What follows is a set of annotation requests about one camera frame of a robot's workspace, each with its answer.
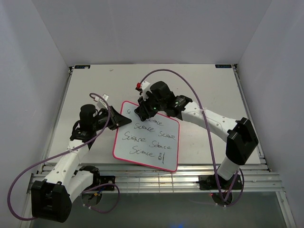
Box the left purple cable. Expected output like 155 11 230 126
7 92 120 221

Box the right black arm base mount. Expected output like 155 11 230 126
196 174 242 190

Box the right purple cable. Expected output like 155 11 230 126
140 69 245 207

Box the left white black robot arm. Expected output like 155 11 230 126
31 104 132 223

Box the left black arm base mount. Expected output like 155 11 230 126
96 175 115 192

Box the right blue table label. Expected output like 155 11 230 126
215 64 232 68

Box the pink framed whiteboard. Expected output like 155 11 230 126
113 101 180 172

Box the black whiteboard eraser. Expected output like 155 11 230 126
134 106 149 122

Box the aluminium table frame rail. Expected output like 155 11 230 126
27 163 285 193

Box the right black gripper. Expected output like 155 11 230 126
137 93 165 120

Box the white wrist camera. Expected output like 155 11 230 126
135 81 151 96
92 94 109 110

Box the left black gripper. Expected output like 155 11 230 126
92 105 133 131

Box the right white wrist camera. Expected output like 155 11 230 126
135 81 151 96

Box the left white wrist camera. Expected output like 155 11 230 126
92 94 109 110

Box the purple cable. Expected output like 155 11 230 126
7 92 120 221
140 69 245 207

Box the left blue table label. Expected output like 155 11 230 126
74 65 91 69

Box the blue table label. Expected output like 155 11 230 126
215 64 232 68
74 65 91 69

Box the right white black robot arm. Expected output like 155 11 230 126
135 81 258 189

